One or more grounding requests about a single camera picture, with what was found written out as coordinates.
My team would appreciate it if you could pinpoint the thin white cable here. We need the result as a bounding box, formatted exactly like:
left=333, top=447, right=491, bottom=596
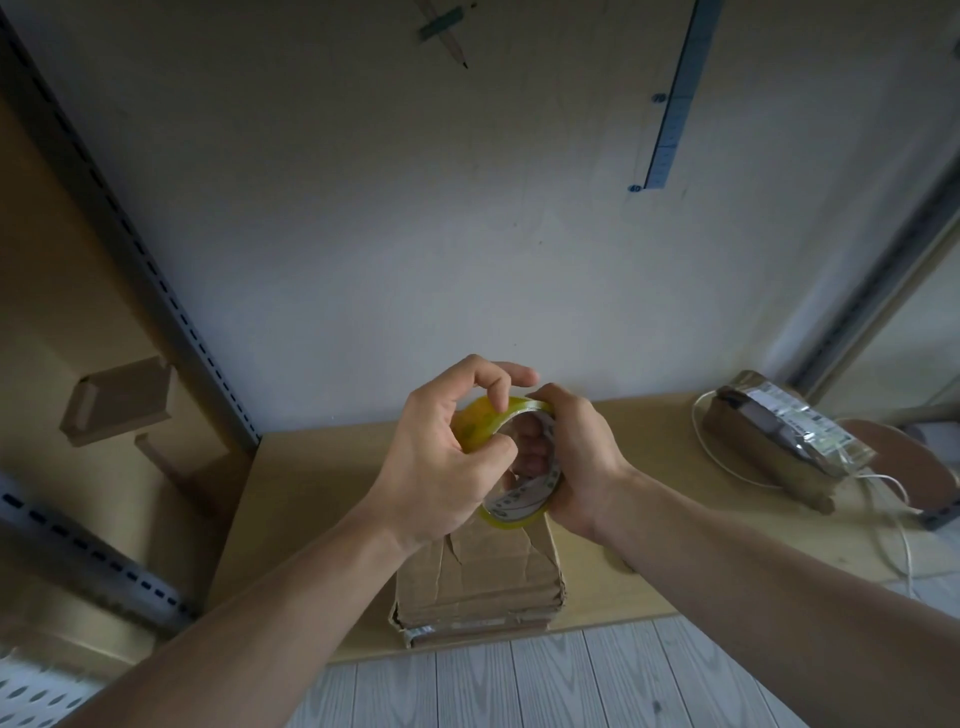
left=690, top=388, right=919, bottom=601

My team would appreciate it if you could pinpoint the grey slotted metal shelf beam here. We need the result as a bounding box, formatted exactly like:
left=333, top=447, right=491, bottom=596
left=0, top=471, right=200, bottom=640

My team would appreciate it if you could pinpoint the worn brown cardboard box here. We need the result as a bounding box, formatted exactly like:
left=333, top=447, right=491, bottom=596
left=387, top=508, right=569, bottom=651

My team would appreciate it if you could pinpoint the white perforated metal plate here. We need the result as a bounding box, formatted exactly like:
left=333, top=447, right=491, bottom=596
left=0, top=643, right=108, bottom=728

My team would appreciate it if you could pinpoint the person's left hand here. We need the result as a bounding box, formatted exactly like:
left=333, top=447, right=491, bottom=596
left=372, top=354, right=542, bottom=557

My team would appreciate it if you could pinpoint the person's right hand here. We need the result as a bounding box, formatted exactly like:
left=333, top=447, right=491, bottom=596
left=503, top=382, right=637, bottom=544

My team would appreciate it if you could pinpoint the small open cardboard tray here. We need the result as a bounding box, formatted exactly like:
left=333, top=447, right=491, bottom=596
left=59, top=355, right=177, bottom=450

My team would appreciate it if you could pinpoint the wooden pencil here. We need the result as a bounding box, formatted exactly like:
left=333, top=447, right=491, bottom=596
left=416, top=0, right=471, bottom=71

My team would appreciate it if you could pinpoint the blue ruler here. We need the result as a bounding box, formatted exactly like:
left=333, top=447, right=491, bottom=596
left=643, top=0, right=726, bottom=189

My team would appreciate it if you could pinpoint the taped brown cardboard parcel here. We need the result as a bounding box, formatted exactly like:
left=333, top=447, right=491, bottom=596
left=703, top=369, right=879, bottom=516

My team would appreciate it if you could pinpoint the person's right forearm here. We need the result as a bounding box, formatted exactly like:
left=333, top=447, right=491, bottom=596
left=592, top=468, right=960, bottom=728

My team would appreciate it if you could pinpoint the grey slotted metal shelf upright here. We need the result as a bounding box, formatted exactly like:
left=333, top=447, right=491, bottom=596
left=787, top=153, right=960, bottom=400
left=0, top=11, right=262, bottom=453

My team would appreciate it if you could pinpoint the person's left forearm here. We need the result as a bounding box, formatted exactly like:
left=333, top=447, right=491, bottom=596
left=73, top=501, right=423, bottom=728

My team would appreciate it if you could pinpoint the round brown wooden stool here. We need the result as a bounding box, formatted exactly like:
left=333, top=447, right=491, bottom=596
left=838, top=417, right=960, bottom=513

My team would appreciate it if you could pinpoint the yellow clear tape roll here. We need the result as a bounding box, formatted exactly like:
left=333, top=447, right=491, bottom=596
left=450, top=396, right=565, bottom=531

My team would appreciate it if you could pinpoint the teal tape strip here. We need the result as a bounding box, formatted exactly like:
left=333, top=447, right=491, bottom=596
left=417, top=6, right=463, bottom=43

